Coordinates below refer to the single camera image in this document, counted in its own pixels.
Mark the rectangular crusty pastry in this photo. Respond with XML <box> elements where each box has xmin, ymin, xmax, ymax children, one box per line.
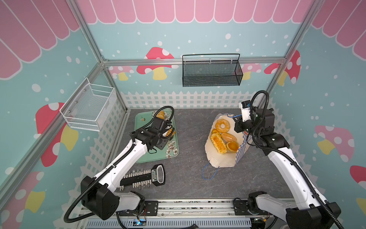
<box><xmin>210</xmin><ymin>133</ymin><xmax>227</xmax><ymax>154</ymax></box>

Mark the oval bun bread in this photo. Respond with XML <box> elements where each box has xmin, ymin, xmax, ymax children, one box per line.
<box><xmin>221</xmin><ymin>133</ymin><xmax>237</xmax><ymax>142</ymax></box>

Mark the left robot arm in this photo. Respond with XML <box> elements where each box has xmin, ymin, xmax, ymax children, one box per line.
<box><xmin>63</xmin><ymin>106</ymin><xmax>175</xmax><ymax>223</ymax></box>

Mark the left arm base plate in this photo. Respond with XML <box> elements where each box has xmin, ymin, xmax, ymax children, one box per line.
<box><xmin>119</xmin><ymin>200</ymin><xmax>159</xmax><ymax>217</ymax></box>

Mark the black mesh wall basket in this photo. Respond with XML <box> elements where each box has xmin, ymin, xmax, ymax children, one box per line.
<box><xmin>182</xmin><ymin>53</ymin><xmax>244</xmax><ymax>87</ymax></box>

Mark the ring doughnut bread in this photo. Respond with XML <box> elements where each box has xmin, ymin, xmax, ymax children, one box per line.
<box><xmin>215</xmin><ymin>119</ymin><xmax>231</xmax><ymax>133</ymax></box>

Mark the checkered paper bag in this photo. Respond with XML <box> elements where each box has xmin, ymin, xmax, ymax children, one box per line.
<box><xmin>205</xmin><ymin>113</ymin><xmax>253</xmax><ymax>169</ymax></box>

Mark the long twisted bread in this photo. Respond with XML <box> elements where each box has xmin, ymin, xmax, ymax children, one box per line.
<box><xmin>163</xmin><ymin>127</ymin><xmax>175</xmax><ymax>137</ymax></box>

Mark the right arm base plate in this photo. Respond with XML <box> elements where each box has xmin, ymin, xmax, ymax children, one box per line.
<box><xmin>233</xmin><ymin>198</ymin><xmax>269</xmax><ymax>216</ymax></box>

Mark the black tool rack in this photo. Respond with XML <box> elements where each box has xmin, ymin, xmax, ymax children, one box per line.
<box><xmin>119</xmin><ymin>164</ymin><xmax>166</xmax><ymax>191</ymax></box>

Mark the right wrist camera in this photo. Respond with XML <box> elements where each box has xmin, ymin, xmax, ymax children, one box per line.
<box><xmin>239</xmin><ymin>100</ymin><xmax>251</xmax><ymax>122</ymax></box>

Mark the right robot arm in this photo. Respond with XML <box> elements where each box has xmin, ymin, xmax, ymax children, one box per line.
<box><xmin>233</xmin><ymin>90</ymin><xmax>343</xmax><ymax>229</ymax></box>

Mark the white wire wall basket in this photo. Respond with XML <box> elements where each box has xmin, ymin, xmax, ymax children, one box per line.
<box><xmin>60</xmin><ymin>78</ymin><xmax>117</xmax><ymax>132</ymax></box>

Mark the green floral tray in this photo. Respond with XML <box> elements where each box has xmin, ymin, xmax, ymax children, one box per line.
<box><xmin>132</xmin><ymin>109</ymin><xmax>180</xmax><ymax>164</ymax></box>

